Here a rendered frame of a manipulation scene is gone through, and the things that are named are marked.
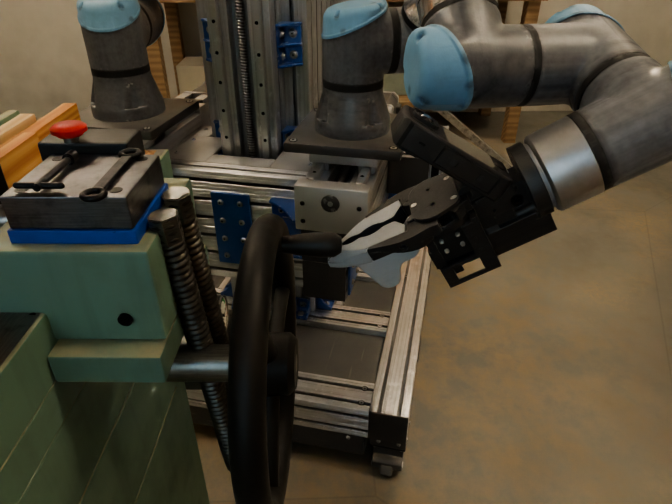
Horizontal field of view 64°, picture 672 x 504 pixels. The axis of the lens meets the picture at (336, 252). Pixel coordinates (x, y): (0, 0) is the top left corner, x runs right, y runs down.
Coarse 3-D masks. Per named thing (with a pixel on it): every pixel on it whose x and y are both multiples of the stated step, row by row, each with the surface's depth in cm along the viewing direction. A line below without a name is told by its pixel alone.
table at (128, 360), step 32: (160, 160) 72; (0, 320) 43; (32, 320) 43; (0, 352) 40; (32, 352) 42; (64, 352) 44; (96, 352) 44; (128, 352) 44; (160, 352) 44; (0, 384) 38; (32, 384) 42; (0, 416) 38; (32, 416) 42; (0, 448) 38
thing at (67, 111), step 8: (64, 104) 80; (72, 104) 80; (56, 112) 76; (64, 112) 77; (72, 112) 79; (40, 120) 73; (48, 120) 73; (56, 120) 75; (64, 120) 77; (80, 120) 82; (32, 128) 71; (40, 128) 71; (48, 128) 73; (16, 136) 68; (40, 136) 71
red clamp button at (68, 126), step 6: (66, 120) 47; (72, 120) 47; (78, 120) 47; (54, 126) 46; (60, 126) 46; (66, 126) 46; (72, 126) 46; (78, 126) 46; (84, 126) 46; (54, 132) 45; (60, 132) 45; (66, 132) 45; (72, 132) 45; (78, 132) 46; (60, 138) 46; (66, 138) 46
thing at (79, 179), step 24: (48, 144) 47; (72, 144) 47; (96, 144) 47; (120, 144) 47; (48, 168) 44; (72, 168) 44; (96, 168) 44; (144, 168) 44; (24, 192) 40; (48, 192) 40; (72, 192) 40; (120, 192) 40; (144, 192) 43; (24, 216) 41; (48, 216) 41; (72, 216) 41; (96, 216) 41; (120, 216) 40; (144, 216) 43; (24, 240) 41; (48, 240) 41; (72, 240) 41; (96, 240) 41; (120, 240) 41
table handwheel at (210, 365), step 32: (256, 224) 46; (256, 256) 42; (288, 256) 58; (256, 288) 40; (288, 288) 62; (256, 320) 39; (288, 320) 63; (192, 352) 51; (224, 352) 50; (256, 352) 38; (288, 352) 49; (256, 384) 38; (288, 384) 49; (256, 416) 38; (288, 416) 61; (256, 448) 38; (288, 448) 58; (256, 480) 39
